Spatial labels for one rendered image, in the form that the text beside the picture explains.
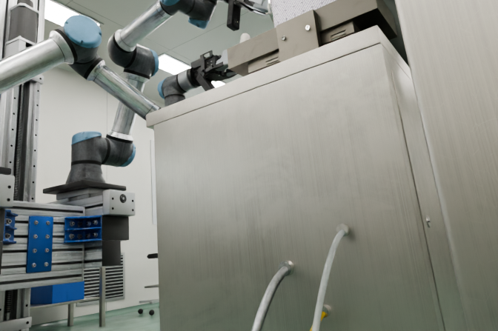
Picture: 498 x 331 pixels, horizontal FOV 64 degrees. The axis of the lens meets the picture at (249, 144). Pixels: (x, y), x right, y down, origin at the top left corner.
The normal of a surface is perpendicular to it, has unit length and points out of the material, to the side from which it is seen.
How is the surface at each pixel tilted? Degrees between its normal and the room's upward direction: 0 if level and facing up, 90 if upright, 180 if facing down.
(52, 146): 90
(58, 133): 90
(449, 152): 90
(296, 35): 90
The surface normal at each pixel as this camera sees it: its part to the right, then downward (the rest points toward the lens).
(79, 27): 0.55, -0.35
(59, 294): 0.80, -0.23
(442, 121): -0.57, -0.17
